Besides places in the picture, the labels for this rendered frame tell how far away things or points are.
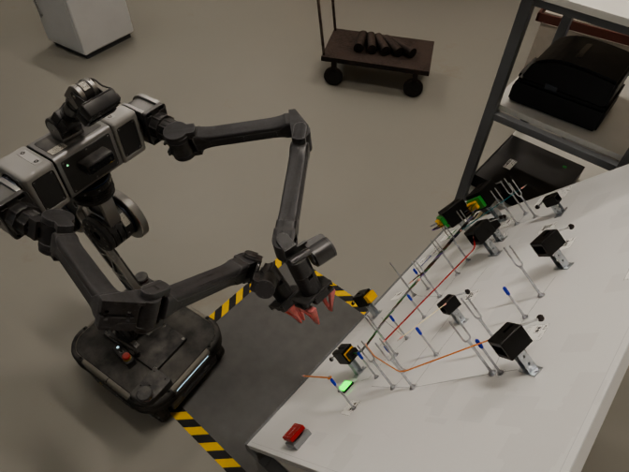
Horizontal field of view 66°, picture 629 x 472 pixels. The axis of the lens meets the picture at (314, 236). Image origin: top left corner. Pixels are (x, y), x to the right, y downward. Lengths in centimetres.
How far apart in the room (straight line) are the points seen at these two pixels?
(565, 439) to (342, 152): 322
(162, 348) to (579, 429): 200
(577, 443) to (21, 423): 252
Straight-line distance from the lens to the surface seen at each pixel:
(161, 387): 239
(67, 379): 290
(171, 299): 116
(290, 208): 131
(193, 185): 361
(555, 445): 85
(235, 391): 263
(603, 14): 159
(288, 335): 275
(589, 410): 87
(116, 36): 551
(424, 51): 471
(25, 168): 151
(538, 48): 457
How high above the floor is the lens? 239
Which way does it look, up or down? 49 degrees down
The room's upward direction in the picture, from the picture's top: 2 degrees clockwise
